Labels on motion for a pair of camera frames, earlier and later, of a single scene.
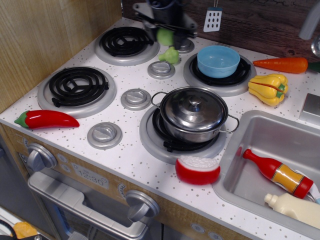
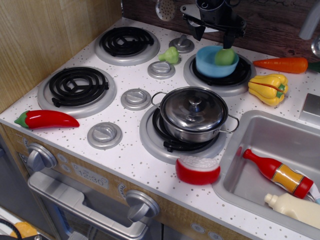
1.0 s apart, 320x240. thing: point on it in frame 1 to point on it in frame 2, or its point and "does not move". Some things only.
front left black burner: [85, 91] does not move
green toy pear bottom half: [165, 37] to [224, 57]
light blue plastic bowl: [218, 61] does not move
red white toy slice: [196, 170] does not move
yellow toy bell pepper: [269, 88] does not move
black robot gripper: [170, 14] to [217, 14]
